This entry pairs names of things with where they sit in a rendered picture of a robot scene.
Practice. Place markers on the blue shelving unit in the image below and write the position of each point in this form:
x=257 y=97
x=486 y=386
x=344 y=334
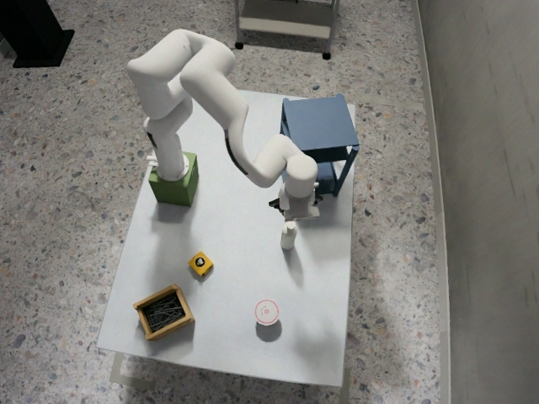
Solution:
x=320 y=123

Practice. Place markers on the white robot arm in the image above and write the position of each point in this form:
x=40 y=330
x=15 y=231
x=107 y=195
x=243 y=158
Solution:
x=203 y=78

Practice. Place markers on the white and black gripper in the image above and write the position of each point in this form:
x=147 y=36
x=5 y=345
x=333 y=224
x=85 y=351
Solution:
x=282 y=203

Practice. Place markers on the pale grey cylinder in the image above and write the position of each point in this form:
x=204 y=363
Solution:
x=288 y=235

